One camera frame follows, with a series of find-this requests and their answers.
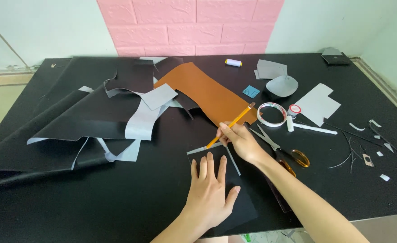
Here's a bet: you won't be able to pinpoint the dark red leather strip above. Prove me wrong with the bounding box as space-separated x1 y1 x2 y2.
265 175 293 214

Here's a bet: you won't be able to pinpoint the yellow pencil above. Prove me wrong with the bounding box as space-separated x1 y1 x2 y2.
205 101 256 149

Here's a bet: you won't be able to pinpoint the pink brick wall panel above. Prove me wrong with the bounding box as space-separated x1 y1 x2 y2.
96 0 285 57

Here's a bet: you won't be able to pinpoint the white double-sided tape roll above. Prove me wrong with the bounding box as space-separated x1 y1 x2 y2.
256 102 288 128

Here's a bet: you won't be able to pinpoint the grey notched paper pattern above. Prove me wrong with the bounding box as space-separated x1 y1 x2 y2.
294 83 341 127

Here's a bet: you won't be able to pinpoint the brown leather piece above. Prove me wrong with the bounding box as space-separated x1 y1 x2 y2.
154 62 262 128

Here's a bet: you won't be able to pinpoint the grey oval leather piece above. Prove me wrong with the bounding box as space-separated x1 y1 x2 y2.
265 75 299 98

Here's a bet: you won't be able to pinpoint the stack of grey cards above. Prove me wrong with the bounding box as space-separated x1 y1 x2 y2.
254 59 288 80

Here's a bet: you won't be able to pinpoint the scissors with amber handles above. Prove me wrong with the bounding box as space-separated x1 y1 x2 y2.
249 124 310 178

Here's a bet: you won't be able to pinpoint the grey card template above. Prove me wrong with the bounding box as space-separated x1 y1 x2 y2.
186 142 242 176

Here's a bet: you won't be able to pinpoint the long white strip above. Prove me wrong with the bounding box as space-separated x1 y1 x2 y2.
293 122 338 135

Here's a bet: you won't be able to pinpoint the large black leather sheet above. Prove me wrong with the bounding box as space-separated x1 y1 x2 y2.
0 57 141 191

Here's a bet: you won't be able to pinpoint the scattered small leather scraps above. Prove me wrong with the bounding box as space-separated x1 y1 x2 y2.
327 118 397 183

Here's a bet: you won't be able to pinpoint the black rectangular leather piece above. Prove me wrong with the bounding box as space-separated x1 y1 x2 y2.
187 142 260 237

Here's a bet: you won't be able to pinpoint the small dark leather offcut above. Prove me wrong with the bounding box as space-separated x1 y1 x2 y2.
174 89 201 120

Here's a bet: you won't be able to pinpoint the black leather wallet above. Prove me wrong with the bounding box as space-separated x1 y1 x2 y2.
321 47 352 66

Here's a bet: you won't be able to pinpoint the long grey leather strip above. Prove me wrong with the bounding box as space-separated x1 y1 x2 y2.
96 101 169 163

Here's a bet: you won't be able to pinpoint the grey square leather piece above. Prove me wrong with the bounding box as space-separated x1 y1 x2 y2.
140 83 179 111

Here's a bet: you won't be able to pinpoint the small blue square piece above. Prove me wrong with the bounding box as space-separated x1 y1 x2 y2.
242 85 261 99

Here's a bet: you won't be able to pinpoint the black leather sheet grey underside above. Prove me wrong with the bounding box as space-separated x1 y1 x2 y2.
26 57 156 146

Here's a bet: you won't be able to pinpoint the person's left hand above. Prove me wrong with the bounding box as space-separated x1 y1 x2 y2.
184 152 241 230

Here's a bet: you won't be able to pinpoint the glue bottle red white cap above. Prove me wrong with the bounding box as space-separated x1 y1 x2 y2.
288 104 302 119

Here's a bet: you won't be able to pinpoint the person's right hand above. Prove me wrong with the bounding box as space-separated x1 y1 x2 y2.
216 122 270 166

